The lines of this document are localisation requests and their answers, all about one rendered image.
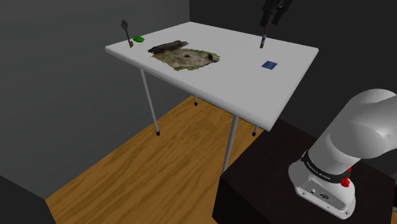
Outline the dark brown flat slab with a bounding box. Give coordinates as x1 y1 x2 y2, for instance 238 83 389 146
147 39 190 55

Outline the mossy green-brown flat rock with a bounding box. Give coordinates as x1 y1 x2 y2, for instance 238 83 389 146
150 48 221 72

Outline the blue square card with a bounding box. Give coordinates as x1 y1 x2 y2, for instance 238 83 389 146
261 60 279 71

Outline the white table with metal legs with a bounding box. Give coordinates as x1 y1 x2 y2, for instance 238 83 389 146
104 20 320 175

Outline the dark pen with blue band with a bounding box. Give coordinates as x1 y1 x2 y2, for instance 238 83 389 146
259 24 269 50

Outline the dark robot stand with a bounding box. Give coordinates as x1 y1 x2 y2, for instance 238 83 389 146
212 118 397 224

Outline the ornate bronze key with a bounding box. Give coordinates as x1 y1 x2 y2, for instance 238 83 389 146
120 19 134 49

